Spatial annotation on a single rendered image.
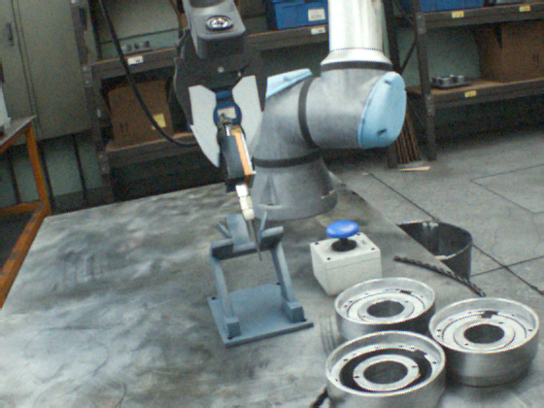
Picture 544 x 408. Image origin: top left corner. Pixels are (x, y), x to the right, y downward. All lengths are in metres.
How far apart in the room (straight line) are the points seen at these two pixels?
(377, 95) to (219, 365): 0.48
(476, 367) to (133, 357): 0.37
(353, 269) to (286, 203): 0.31
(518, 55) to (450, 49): 0.60
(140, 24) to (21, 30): 0.83
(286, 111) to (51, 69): 3.38
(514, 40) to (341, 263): 4.04
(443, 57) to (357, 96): 4.06
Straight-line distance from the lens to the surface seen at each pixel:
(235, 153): 0.66
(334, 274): 0.77
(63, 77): 4.30
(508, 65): 4.71
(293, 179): 1.05
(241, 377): 0.64
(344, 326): 0.65
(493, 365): 0.57
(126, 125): 4.02
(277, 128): 1.03
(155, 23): 4.51
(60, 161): 4.63
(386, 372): 0.59
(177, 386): 0.65
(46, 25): 4.31
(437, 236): 2.06
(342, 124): 0.98
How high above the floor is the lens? 1.14
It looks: 16 degrees down
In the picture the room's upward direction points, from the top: 9 degrees counter-clockwise
